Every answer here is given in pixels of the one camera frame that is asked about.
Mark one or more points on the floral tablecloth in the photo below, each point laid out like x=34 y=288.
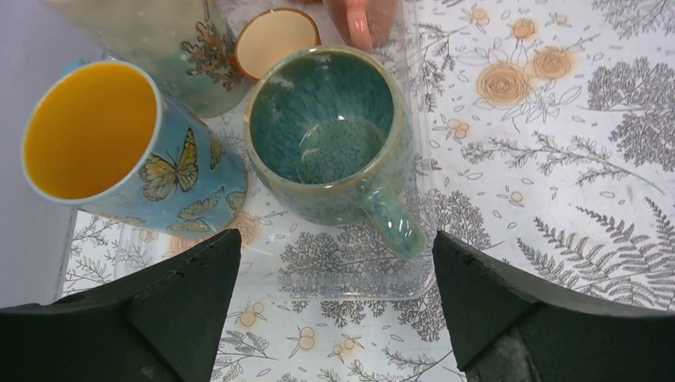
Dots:
x=550 y=126

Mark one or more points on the brown pink dotted mug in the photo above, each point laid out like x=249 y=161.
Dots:
x=363 y=24

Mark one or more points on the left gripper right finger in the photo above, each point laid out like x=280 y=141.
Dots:
x=508 y=325

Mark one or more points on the clear plastic container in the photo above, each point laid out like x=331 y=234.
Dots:
x=286 y=254

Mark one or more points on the blue tape roll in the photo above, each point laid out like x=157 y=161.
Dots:
x=105 y=140

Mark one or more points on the green ceramic mug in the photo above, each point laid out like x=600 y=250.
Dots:
x=329 y=134

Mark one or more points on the small orange cup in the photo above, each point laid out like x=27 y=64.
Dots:
x=271 y=37

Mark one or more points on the floral beige mug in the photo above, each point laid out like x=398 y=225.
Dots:
x=186 y=46

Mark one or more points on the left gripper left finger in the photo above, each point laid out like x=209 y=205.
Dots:
x=162 y=323

